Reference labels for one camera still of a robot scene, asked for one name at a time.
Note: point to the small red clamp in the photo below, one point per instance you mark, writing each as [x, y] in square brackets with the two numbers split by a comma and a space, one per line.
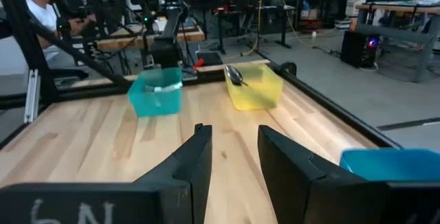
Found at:
[198, 64]

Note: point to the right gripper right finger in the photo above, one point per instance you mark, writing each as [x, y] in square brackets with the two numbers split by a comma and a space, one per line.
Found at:
[292, 182]

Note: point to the black flat floor tray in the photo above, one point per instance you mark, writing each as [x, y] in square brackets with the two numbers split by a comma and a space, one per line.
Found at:
[209, 59]

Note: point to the black background desk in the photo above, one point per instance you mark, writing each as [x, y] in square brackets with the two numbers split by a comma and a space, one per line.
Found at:
[254, 11]

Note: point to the grey metal desk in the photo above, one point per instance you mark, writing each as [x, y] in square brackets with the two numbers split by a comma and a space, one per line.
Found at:
[398, 33]

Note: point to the green translucent plastic bin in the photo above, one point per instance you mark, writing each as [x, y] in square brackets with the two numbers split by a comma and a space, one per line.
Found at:
[154, 103]

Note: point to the black aluminium table frame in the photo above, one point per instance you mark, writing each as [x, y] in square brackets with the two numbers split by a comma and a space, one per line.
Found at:
[330, 105]

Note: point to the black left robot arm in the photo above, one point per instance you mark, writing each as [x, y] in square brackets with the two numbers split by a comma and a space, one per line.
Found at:
[166, 52]

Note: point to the black box with blue light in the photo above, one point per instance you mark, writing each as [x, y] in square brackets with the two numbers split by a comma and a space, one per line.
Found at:
[357, 50]

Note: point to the white background box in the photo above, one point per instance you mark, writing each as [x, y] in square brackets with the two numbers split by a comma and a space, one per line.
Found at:
[354, 5]

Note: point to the yellow translucent plastic bin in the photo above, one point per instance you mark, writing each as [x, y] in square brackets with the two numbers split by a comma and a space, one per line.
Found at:
[254, 95]

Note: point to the blue plastic bin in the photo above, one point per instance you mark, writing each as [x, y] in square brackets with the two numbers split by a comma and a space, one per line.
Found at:
[392, 165]

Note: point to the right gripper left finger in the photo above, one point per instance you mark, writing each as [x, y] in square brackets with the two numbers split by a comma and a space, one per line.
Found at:
[185, 182]

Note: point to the dark metal spoon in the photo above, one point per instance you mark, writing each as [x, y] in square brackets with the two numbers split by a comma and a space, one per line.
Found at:
[234, 74]

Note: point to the wooden background table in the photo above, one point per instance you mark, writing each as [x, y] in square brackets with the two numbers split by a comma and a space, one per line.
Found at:
[137, 40]

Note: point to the person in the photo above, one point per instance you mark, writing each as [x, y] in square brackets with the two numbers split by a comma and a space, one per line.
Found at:
[43, 14]

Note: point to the silver aluminium bracket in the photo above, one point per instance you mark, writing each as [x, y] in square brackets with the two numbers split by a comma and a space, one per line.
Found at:
[32, 97]

